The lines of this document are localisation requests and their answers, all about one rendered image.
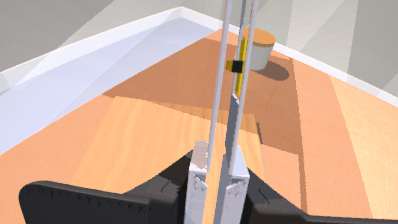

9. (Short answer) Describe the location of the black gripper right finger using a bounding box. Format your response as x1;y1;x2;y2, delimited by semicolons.
239;166;398;224

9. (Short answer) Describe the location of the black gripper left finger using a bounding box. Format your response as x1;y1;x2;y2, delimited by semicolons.
18;149;193;224

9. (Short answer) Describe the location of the light wooden board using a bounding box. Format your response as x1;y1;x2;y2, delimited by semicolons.
70;96;266;224

